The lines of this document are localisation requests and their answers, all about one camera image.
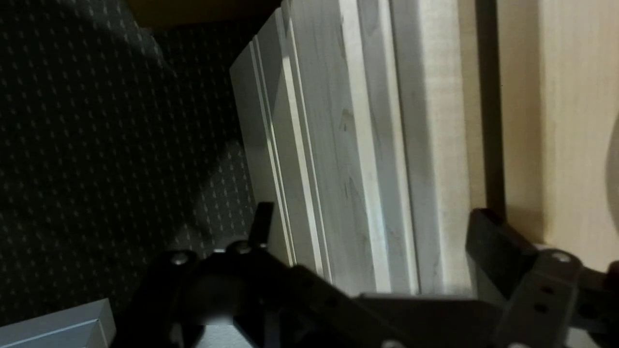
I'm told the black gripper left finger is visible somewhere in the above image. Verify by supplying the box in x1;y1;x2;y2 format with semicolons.
114;204;410;348

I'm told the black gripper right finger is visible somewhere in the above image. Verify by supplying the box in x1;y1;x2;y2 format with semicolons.
466;210;619;348

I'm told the white ceramic plate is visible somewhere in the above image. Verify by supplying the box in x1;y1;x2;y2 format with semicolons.
605;117;619;231

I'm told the wooden nightstand with drawers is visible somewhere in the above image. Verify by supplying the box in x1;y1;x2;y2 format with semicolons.
230;0;619;295

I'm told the white wall heater unit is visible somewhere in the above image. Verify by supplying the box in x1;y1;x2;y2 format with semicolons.
0;300;116;348

